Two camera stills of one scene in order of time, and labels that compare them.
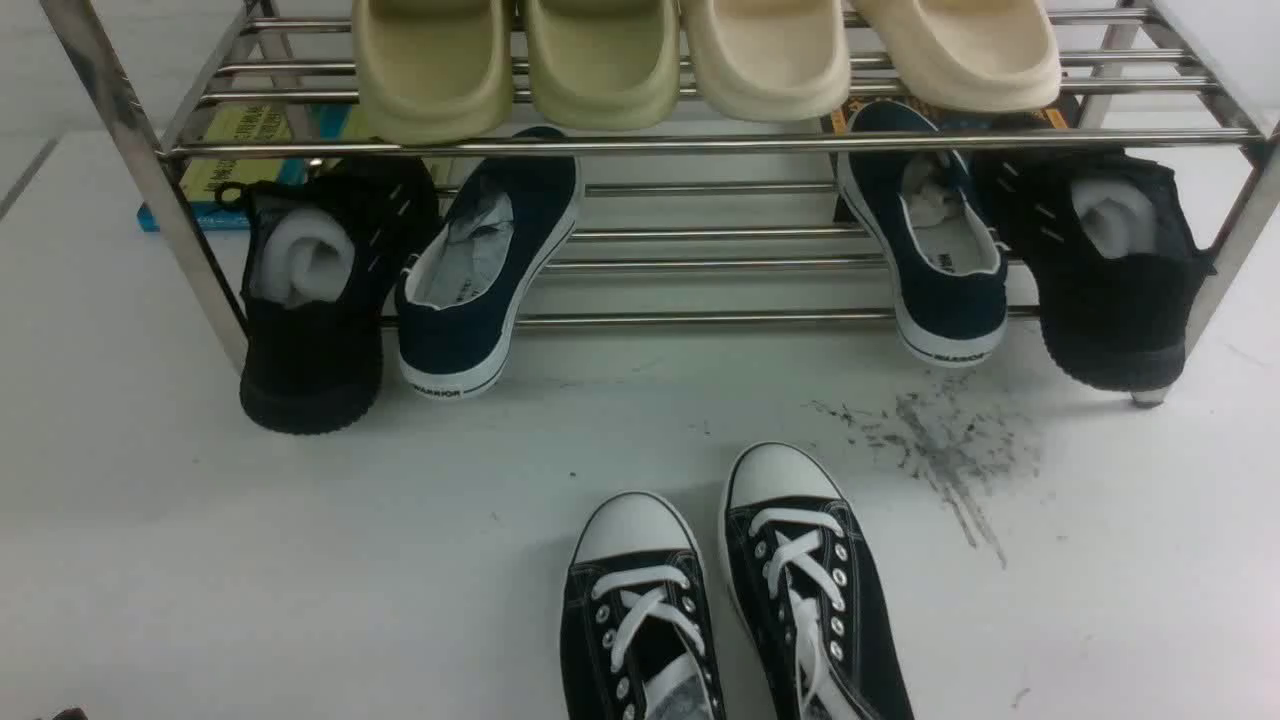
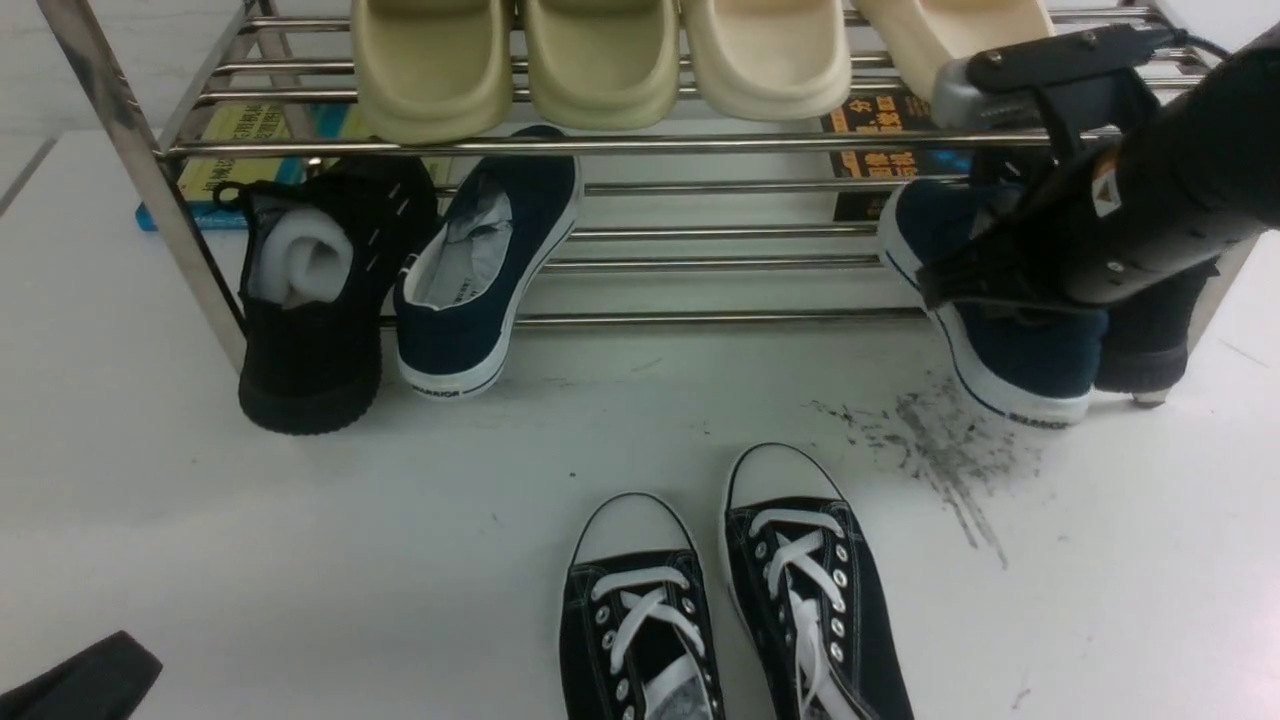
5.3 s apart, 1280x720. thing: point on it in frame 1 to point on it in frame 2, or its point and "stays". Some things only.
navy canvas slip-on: (950, 276) to (1038, 367)
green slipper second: (605, 65) stays
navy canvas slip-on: (467, 295) stays
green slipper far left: (432, 72) stays
